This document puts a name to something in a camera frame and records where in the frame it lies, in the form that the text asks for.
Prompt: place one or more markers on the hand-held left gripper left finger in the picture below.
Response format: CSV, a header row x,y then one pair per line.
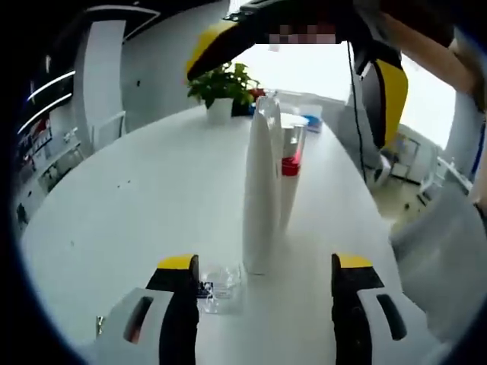
x,y
179,304

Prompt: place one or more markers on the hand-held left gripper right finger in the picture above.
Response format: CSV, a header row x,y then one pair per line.
x,y
350,323

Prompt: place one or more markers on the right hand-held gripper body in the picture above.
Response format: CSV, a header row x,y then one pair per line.
x,y
371,11

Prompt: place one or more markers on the clear plastic packet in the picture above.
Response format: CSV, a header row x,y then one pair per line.
x,y
218,289

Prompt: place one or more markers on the white pump bottle red band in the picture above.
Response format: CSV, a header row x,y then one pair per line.
x,y
289,197

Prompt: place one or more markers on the white skincare tube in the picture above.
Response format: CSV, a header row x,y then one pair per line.
x,y
260,190

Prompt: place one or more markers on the red container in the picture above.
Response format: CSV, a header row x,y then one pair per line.
x,y
258,93

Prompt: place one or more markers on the green potted plant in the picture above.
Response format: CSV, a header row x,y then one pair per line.
x,y
220,111

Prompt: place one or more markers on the dark container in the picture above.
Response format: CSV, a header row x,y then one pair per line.
x,y
241,108

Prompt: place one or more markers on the blue white tissue pack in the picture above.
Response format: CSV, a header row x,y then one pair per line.
x,y
314,121

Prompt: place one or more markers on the ceiling light strip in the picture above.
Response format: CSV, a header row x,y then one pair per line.
x,y
45,112
53,84

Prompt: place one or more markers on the red display shelf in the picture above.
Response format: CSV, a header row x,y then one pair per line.
x,y
42,127

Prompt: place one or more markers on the white frame office chair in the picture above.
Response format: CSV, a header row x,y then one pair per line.
x,y
437,178
403,159

